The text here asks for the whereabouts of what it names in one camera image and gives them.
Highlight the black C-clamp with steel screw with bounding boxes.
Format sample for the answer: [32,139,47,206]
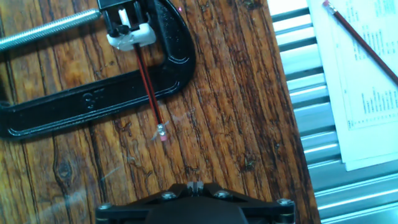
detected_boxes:
[0,0,198,139]

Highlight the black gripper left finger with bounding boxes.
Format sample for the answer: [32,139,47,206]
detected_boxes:
[95,182,196,224]

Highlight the printed white paper sheets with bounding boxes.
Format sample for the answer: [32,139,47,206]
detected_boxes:
[306,0,398,172]

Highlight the brown wooden board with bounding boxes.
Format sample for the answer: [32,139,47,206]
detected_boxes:
[0,0,322,224]

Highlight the red pencil with eraser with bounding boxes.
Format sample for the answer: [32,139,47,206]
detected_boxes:
[322,0,398,86]

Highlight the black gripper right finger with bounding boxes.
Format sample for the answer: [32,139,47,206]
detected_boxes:
[195,181,296,224]

